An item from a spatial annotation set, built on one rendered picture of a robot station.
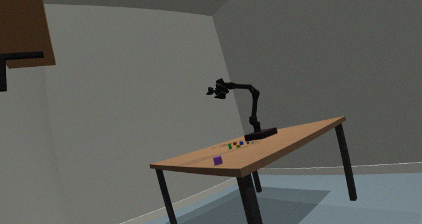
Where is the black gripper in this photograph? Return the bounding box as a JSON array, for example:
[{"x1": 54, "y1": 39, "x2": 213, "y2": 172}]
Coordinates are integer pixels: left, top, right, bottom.
[{"x1": 206, "y1": 87, "x2": 226, "y2": 99}]

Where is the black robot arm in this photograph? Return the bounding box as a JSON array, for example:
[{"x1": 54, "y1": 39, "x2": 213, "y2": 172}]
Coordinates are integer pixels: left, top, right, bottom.
[{"x1": 216, "y1": 78, "x2": 261, "y2": 133}]

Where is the purple cube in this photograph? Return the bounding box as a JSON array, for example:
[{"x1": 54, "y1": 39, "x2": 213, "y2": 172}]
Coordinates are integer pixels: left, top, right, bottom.
[{"x1": 213, "y1": 156, "x2": 223, "y2": 166}]

